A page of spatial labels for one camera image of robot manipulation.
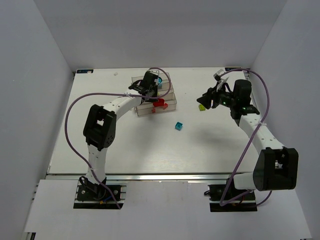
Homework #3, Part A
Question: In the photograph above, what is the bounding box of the green square lego brick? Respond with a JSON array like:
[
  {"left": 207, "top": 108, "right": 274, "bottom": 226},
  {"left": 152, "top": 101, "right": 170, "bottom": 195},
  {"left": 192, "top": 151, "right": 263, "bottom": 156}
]
[{"left": 198, "top": 104, "right": 206, "bottom": 111}]

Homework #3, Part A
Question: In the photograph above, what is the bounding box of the blue rounded lego brick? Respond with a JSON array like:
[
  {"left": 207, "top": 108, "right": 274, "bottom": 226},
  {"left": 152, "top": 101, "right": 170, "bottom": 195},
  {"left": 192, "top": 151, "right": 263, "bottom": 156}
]
[{"left": 157, "top": 77, "right": 163, "bottom": 89}]

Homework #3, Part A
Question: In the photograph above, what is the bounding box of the red rounded lego brick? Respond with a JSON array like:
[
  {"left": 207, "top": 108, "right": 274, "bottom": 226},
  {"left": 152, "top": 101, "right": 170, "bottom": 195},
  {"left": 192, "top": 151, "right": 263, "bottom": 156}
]
[{"left": 152, "top": 98, "right": 165, "bottom": 107}]

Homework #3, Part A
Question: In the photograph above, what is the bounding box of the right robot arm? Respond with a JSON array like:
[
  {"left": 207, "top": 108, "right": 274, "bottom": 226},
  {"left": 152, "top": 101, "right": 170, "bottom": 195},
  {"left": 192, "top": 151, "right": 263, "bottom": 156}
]
[{"left": 197, "top": 79, "right": 299, "bottom": 191}]

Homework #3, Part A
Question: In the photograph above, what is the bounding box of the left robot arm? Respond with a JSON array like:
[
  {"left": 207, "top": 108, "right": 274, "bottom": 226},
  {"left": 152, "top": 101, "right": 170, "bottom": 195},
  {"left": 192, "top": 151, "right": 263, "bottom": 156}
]
[{"left": 83, "top": 70, "right": 159, "bottom": 185}]

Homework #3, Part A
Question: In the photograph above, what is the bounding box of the clear bin third row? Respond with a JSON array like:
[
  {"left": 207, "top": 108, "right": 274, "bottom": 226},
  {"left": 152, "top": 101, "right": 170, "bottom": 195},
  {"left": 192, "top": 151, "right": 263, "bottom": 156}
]
[{"left": 157, "top": 82, "right": 174, "bottom": 96}]

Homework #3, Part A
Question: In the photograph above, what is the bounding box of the clear bin back row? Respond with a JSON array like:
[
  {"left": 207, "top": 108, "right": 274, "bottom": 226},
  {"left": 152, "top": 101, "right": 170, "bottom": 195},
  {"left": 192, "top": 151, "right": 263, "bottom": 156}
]
[{"left": 131, "top": 73, "right": 169, "bottom": 83}]

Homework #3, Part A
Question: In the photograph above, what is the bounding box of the clear bin second row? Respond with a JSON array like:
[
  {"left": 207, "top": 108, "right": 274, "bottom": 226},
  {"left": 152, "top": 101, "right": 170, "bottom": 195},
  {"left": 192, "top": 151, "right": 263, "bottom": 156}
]
[{"left": 157, "top": 92, "right": 175, "bottom": 102}]

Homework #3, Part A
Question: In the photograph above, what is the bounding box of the clear bin nearest front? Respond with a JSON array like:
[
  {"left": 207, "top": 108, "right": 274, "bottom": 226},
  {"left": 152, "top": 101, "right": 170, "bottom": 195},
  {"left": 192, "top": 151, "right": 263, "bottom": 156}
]
[{"left": 135, "top": 99, "right": 177, "bottom": 117}]

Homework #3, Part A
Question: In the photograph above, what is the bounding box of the right blue corner label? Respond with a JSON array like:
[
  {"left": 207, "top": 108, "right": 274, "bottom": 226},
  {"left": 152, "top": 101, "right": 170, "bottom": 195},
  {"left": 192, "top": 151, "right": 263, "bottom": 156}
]
[{"left": 224, "top": 67, "right": 241, "bottom": 72}]

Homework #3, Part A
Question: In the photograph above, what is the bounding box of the blue corner label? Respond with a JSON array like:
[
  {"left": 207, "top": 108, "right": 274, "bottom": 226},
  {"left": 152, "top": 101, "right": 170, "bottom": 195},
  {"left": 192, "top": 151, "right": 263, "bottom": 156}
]
[
  {"left": 224, "top": 67, "right": 241, "bottom": 72},
  {"left": 76, "top": 69, "right": 94, "bottom": 74}
]

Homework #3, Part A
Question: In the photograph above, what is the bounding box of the blue square lego brick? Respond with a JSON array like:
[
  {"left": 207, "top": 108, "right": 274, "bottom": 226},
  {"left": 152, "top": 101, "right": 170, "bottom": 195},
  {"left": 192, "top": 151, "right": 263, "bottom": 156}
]
[{"left": 174, "top": 122, "right": 183, "bottom": 131}]

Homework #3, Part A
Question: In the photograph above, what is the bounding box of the left blue corner label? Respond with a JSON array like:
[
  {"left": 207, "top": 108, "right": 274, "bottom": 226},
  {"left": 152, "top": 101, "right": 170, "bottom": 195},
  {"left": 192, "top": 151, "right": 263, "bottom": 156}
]
[{"left": 76, "top": 69, "right": 94, "bottom": 74}]

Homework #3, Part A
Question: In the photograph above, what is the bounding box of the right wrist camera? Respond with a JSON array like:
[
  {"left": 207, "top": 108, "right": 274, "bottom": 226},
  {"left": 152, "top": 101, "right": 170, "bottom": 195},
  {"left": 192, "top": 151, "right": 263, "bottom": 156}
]
[{"left": 213, "top": 69, "right": 229, "bottom": 92}]

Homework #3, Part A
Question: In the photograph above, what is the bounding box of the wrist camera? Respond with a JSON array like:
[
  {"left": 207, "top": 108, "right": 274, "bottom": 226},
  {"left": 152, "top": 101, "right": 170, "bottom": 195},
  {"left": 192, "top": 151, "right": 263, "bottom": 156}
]
[
  {"left": 213, "top": 69, "right": 229, "bottom": 92},
  {"left": 148, "top": 69, "right": 160, "bottom": 76}
]

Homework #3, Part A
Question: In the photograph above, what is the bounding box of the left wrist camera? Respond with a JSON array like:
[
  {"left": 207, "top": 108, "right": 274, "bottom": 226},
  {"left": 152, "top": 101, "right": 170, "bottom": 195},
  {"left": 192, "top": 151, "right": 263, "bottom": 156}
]
[{"left": 148, "top": 69, "right": 160, "bottom": 76}]

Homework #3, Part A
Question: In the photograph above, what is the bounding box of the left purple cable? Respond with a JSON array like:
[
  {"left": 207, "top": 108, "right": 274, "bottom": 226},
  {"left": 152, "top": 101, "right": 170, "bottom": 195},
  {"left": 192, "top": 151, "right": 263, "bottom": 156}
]
[{"left": 64, "top": 66, "right": 173, "bottom": 210}]

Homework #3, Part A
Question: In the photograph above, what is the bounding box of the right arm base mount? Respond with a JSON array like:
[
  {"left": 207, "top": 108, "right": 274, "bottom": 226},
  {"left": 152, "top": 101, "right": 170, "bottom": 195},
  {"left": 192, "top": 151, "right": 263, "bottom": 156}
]
[{"left": 203, "top": 184, "right": 258, "bottom": 213}]

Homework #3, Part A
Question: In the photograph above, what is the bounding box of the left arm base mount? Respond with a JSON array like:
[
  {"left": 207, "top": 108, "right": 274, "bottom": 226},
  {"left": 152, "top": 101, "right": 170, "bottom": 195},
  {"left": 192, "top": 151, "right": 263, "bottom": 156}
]
[{"left": 73, "top": 176, "right": 127, "bottom": 210}]

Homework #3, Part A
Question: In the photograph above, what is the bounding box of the aluminium table rail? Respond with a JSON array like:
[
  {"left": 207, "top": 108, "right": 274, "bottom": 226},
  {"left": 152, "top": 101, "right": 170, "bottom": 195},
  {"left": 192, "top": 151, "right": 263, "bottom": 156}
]
[{"left": 46, "top": 171, "right": 256, "bottom": 183}]

